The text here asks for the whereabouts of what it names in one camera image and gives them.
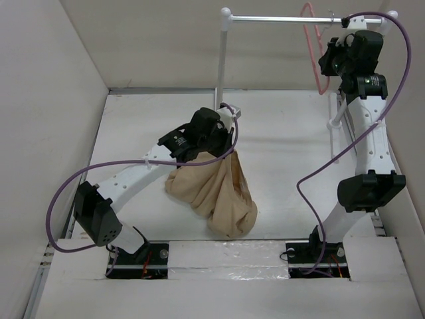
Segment pink clothes hanger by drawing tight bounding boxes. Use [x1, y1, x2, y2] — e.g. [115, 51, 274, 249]
[300, 2, 330, 95]

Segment beige t shirt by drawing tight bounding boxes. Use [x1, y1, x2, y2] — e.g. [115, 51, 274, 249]
[165, 151, 258, 239]

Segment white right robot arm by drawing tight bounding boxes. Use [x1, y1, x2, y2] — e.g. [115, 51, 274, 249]
[306, 30, 406, 261]

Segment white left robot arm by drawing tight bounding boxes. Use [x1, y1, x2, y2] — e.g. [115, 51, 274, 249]
[74, 103, 240, 264]

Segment white metal clothes rack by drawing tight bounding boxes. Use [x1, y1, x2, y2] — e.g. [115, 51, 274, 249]
[212, 7, 398, 163]

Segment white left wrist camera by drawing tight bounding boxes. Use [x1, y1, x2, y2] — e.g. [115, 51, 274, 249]
[216, 104, 241, 126]

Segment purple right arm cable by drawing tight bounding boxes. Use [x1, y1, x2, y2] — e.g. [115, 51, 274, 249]
[296, 11, 412, 276]

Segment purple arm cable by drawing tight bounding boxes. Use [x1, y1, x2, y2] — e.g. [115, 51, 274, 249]
[46, 102, 240, 276]
[296, 11, 412, 276]

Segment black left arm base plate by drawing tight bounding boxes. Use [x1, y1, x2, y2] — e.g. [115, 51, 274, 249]
[106, 241, 169, 280]

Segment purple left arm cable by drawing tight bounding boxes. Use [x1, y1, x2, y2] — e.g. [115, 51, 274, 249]
[46, 102, 240, 276]

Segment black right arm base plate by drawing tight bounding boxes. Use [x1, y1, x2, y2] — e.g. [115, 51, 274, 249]
[280, 226, 350, 278]

